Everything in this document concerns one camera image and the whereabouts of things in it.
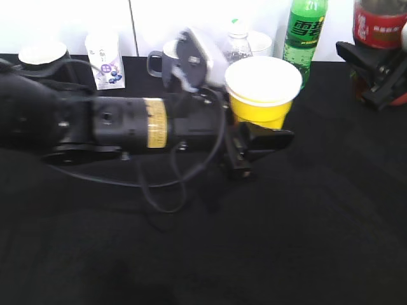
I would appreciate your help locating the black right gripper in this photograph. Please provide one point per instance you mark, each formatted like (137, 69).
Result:
(381, 73)

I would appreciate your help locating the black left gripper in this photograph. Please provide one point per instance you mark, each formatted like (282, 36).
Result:
(200, 121)

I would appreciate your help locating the cola bottle red label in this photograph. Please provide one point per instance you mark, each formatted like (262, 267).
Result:
(380, 24)

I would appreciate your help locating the yellow paper cup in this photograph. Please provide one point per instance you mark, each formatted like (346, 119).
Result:
(262, 90)

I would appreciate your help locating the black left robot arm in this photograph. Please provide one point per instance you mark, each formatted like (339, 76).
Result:
(67, 124)

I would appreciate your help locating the green sprite bottle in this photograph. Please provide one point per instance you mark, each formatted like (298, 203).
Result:
(306, 19)

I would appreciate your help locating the white cup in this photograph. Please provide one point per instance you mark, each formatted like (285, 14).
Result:
(261, 44)

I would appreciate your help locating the red mug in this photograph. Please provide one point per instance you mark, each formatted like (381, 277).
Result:
(400, 100)

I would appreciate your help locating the clear water bottle green label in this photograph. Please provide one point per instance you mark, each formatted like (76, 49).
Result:
(236, 45)

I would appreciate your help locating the grey mug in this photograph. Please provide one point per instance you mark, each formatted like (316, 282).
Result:
(160, 63)

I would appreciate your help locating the black mug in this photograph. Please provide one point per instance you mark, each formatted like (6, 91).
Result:
(40, 56)

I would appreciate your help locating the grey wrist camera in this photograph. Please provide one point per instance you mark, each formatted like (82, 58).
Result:
(199, 64)

